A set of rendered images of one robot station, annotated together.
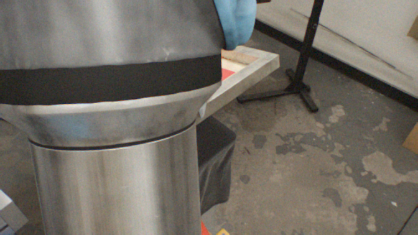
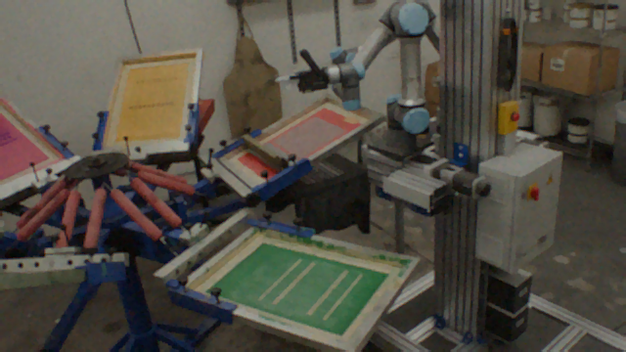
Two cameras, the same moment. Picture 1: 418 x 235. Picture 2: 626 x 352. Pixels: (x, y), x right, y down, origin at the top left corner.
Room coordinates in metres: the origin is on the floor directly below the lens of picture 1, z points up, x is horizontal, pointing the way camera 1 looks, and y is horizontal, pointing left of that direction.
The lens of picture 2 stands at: (-0.05, 2.98, 2.20)
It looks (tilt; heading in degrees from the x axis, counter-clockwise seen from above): 24 degrees down; 287
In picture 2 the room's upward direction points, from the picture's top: 6 degrees counter-clockwise
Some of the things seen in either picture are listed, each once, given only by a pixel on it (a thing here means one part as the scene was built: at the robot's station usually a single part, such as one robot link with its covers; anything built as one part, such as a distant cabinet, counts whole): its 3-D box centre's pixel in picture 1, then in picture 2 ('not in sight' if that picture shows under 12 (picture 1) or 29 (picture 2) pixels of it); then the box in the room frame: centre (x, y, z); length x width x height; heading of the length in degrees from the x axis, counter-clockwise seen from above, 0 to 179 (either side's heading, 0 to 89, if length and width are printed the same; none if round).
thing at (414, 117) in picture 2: not in sight; (410, 68); (0.16, 0.68, 1.63); 0.15 x 0.12 x 0.55; 119
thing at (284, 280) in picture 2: not in sight; (262, 252); (0.70, 1.24, 1.05); 1.08 x 0.61 x 0.23; 164
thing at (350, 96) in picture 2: not in sight; (349, 95); (0.41, 0.79, 1.56); 0.11 x 0.08 x 0.11; 119
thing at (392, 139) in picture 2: not in sight; (400, 132); (0.23, 0.57, 1.31); 0.15 x 0.15 x 0.10
